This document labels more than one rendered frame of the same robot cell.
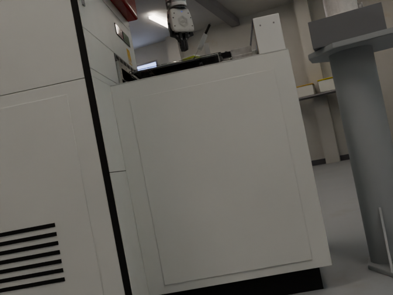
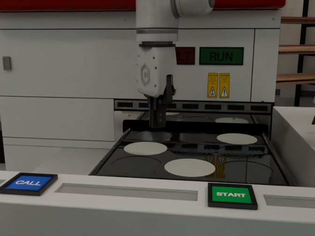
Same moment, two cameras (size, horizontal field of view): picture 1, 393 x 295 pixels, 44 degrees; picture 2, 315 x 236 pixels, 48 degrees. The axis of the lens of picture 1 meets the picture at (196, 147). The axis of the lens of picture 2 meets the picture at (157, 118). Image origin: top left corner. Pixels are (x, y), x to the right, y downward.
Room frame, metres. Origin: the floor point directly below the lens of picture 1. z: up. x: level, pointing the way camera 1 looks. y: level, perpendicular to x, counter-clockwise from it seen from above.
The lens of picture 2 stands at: (2.04, -0.76, 1.15)
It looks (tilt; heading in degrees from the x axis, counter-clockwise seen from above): 13 degrees down; 93
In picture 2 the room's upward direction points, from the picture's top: straight up
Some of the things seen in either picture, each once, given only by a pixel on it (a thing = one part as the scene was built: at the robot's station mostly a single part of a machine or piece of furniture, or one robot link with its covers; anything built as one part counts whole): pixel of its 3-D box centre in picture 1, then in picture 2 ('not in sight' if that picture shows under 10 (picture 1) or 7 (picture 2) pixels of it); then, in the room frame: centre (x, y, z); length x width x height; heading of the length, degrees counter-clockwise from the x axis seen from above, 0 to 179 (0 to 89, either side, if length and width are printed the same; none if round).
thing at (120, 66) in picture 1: (131, 81); (190, 128); (2.08, 0.22, 0.89); 0.44 x 0.02 x 0.10; 175
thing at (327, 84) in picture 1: (330, 84); not in sight; (10.58, -3.11, 1.67); 0.50 x 0.41 x 0.28; 70
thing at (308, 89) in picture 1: (304, 91); not in sight; (10.78, -2.57, 1.66); 0.45 x 0.37 x 0.25; 70
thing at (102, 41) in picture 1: (111, 44); (129, 83); (1.90, 0.25, 1.02); 0.81 x 0.03 x 0.40; 175
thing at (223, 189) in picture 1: (227, 179); not in sight; (2.15, -0.10, 0.41); 0.96 x 0.64 x 0.82; 175
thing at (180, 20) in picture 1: (179, 20); (157, 67); (2.00, -0.03, 1.09); 0.10 x 0.07 x 0.11; 121
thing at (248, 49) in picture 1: (241, 51); not in sight; (1.91, -0.25, 0.89); 0.08 x 0.03 x 0.03; 85
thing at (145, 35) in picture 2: (176, 6); (156, 36); (2.00, -0.03, 1.15); 0.09 x 0.08 x 0.03; 121
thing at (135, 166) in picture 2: (179, 71); (192, 151); (2.08, 0.01, 0.90); 0.34 x 0.34 x 0.01; 85
